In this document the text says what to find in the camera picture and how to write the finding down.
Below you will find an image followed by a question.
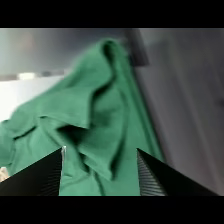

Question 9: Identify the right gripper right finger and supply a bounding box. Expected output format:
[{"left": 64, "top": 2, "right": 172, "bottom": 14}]
[{"left": 136, "top": 147, "right": 218, "bottom": 197}]

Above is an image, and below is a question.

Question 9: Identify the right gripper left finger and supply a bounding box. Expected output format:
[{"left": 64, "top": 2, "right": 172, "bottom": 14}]
[{"left": 0, "top": 146, "right": 67, "bottom": 197}]

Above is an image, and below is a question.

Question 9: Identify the green shirt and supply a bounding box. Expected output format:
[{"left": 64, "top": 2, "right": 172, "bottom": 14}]
[{"left": 0, "top": 38, "right": 165, "bottom": 197}]

